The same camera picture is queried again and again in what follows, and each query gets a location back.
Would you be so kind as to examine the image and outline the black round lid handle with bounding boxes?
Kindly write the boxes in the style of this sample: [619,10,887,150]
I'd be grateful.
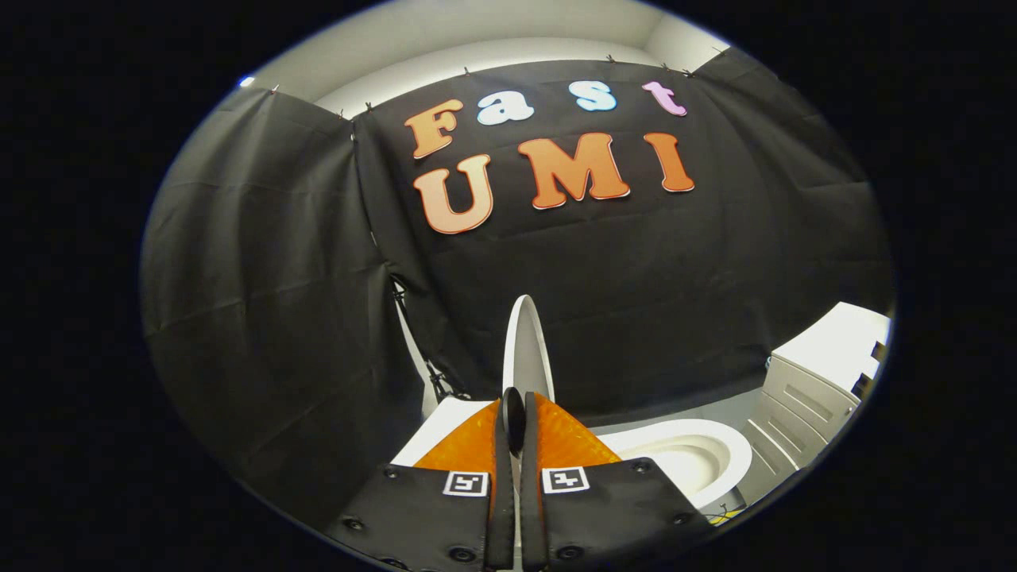
[501,387,527,459]

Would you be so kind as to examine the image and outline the white toilet bowl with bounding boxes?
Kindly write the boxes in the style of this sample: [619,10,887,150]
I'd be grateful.
[596,418,753,511]

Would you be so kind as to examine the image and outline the white toilet tank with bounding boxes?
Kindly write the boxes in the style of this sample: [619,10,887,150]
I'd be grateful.
[390,396,500,467]

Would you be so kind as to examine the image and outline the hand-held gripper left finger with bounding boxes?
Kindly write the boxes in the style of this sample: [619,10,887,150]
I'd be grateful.
[324,397,517,572]

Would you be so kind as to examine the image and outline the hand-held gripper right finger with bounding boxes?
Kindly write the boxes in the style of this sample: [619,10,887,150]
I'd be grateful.
[520,391,716,572]

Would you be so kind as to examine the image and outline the white drawer cabinet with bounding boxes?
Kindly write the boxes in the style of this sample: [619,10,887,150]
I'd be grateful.
[741,301,892,511]

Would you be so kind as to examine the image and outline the black backdrop cloth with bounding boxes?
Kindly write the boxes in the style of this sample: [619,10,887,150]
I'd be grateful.
[141,48,895,531]

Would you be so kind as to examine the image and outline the white toilet lid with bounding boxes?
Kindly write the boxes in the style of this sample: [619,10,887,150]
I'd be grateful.
[502,295,555,400]

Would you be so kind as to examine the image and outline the backdrop support stand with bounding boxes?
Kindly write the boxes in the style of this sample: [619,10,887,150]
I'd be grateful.
[387,274,472,420]

